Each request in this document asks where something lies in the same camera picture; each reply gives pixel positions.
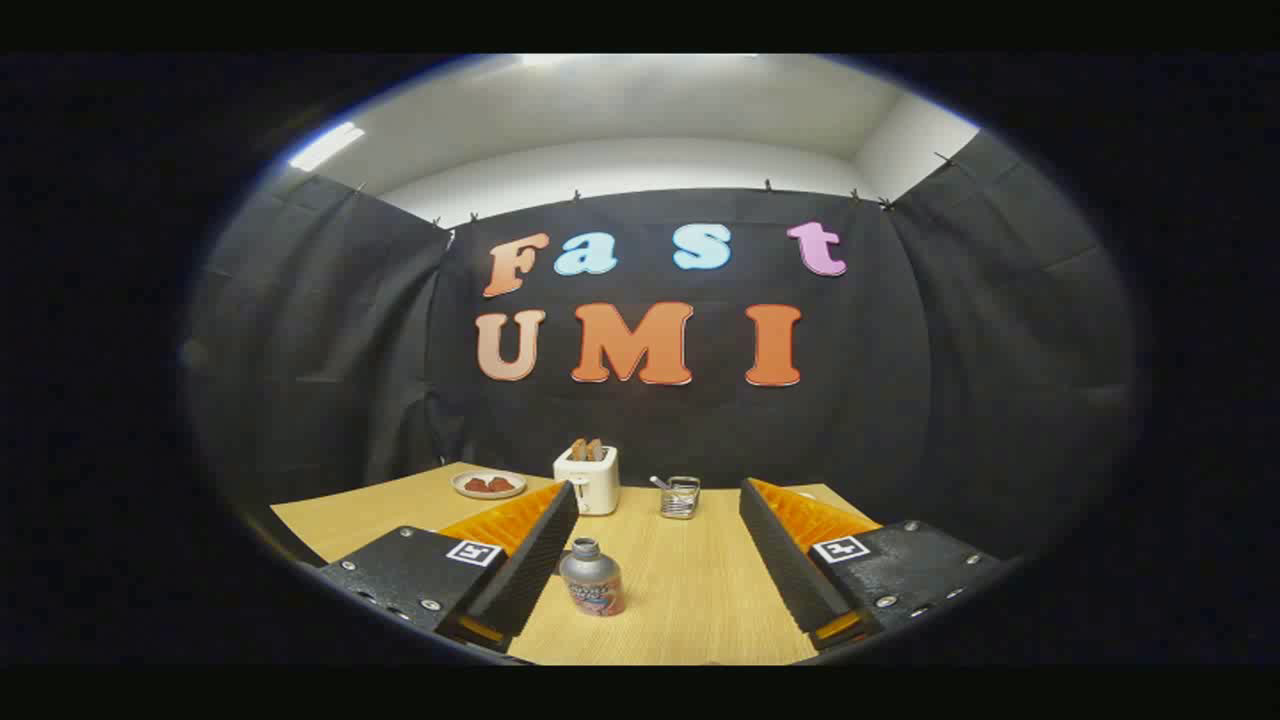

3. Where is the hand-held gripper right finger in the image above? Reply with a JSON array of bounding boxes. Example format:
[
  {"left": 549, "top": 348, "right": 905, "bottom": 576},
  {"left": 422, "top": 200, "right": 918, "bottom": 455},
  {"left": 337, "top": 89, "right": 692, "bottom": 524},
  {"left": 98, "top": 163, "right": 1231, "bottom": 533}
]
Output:
[{"left": 738, "top": 477, "right": 1006, "bottom": 653}]

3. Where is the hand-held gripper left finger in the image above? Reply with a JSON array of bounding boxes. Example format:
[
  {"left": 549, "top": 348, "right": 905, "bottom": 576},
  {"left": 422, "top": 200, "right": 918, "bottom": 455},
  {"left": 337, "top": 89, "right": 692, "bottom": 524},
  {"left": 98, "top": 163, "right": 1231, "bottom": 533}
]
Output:
[{"left": 316, "top": 480, "right": 581, "bottom": 655}]

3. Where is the silver juice bottle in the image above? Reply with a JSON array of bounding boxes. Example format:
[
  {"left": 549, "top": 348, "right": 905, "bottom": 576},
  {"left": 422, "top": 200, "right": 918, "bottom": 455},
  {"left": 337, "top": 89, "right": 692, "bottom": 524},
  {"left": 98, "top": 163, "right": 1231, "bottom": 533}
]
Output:
[{"left": 559, "top": 537, "right": 627, "bottom": 618}]

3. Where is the white plate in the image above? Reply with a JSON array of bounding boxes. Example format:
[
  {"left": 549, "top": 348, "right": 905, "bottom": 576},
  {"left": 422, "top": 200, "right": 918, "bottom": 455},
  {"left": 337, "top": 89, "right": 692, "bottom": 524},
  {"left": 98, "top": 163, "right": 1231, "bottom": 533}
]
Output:
[{"left": 451, "top": 470, "right": 528, "bottom": 500}]

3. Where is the white toaster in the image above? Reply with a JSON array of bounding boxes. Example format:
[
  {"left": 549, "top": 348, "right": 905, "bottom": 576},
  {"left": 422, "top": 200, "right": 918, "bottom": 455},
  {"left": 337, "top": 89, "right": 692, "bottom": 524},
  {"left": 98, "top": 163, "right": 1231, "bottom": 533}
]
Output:
[{"left": 553, "top": 446, "right": 621, "bottom": 517}]

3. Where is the wooden table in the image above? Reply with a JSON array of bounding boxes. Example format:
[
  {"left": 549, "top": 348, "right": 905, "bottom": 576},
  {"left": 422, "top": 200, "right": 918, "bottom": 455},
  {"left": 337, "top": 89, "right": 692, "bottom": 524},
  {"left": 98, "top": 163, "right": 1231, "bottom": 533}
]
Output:
[{"left": 270, "top": 461, "right": 883, "bottom": 667}]

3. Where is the long ceiling light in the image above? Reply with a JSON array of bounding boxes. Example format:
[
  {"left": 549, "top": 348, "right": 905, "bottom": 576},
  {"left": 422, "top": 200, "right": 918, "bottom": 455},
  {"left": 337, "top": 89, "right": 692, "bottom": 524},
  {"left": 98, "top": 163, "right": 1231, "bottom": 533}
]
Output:
[{"left": 289, "top": 121, "right": 367, "bottom": 173}]

